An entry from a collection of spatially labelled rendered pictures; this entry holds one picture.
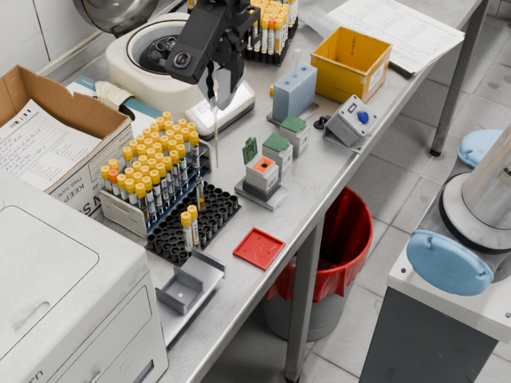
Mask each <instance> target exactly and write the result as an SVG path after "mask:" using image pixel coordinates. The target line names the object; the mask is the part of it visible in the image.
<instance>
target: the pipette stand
mask: <svg viewBox="0 0 511 383"><path fill-rule="evenodd" d="M294 72H295V67H294V68H293V69H291V70H290V71H289V72H288V73H286V75H285V76H283V77H282V78H281V79H280V80H278V81H277V82H276V83H275V84H274V86H273V104H272V111H271V112H270V113H269V114H267V116H266V119H268V120H270V121H272V122H274V123H276V124H278V125H280V124H281V123H282V122H283V121H284V120H285V119H286V118H287V117H288V116H289V115H290V114H291V115H292V116H296V117H297V118H300V119H303V120H305V121H306V120H307V119H308V118H309V117H310V116H311V115H312V114H313V113H314V112H315V111H316V110H317V109H318V108H319V105H318V104H316V103H314V96H315V89H316V75H317V68H315V67H313V66H311V65H308V64H307V63H305V62H300V63H299V64H298V65H297V77H294Z"/></svg>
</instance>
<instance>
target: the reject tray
mask: <svg viewBox="0 0 511 383"><path fill-rule="evenodd" d="M285 246H286V242H283V241H281V240H280V239H277V238H275V237H273V236H271V235H269V234H267V233H265V232H263V231H261V230H260V229H257V228H255V227H253V228H252V229H251V230H250V231H249V232H248V234H247V235H246V236H245V237H244V239H243V240H242V241H241V242H240V244H239V245H238V246H237V247H236V248H235V249H234V250H233V255H235V256H237V257H238V258H241V259H242V260H244V261H246V262H248V263H250V264H252V265H254V266H255V267H257V268H259V269H261V270H263V271H267V270H268V268H269V267H270V266H271V264H272V263H273V261H274V260H275V259H276V257H277V256H278V255H279V254H280V252H281V251H282V250H283V248H284V247H285Z"/></svg>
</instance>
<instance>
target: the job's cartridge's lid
mask: <svg viewBox="0 0 511 383"><path fill-rule="evenodd" d="M242 150H243V160H244V165H246V164H247V163H248V162H251V161H252V160H253V159H254V158H255V155H256V154H257V153H258V149H257V142H256V137H254V138H253V139H251V137H250V138H248V139H247V140H246V146H245V147H243V149H242Z"/></svg>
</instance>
